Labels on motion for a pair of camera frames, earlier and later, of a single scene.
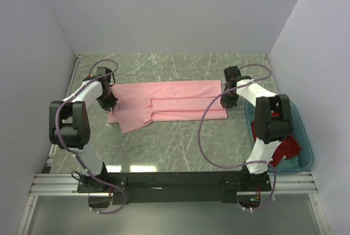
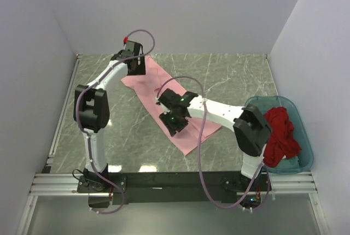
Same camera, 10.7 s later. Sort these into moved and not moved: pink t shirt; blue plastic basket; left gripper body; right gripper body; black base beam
Moved: right gripper body; left gripper body; pink t shirt
Not moved: blue plastic basket; black base beam
